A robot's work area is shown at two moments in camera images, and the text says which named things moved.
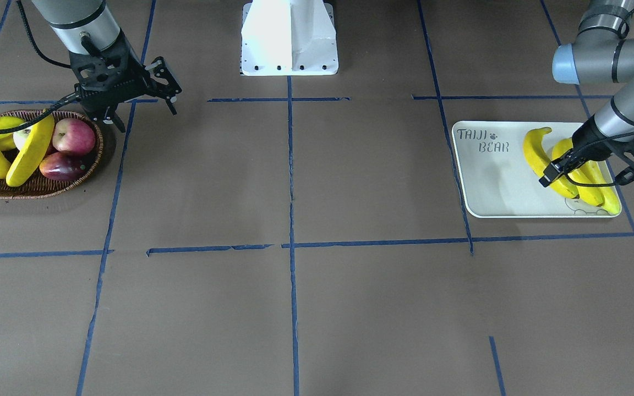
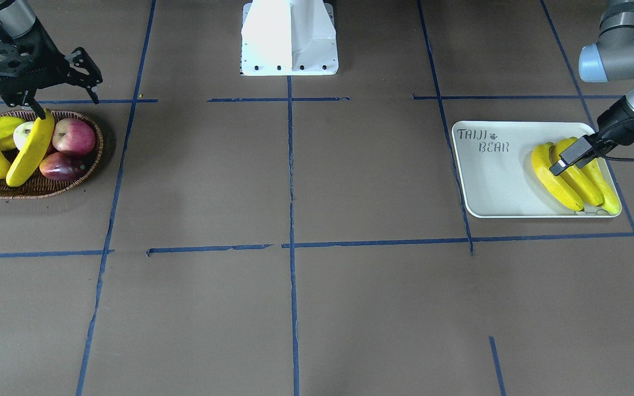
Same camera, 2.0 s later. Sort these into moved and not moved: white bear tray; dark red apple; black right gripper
Moved: black right gripper
Not moved: dark red apple; white bear tray
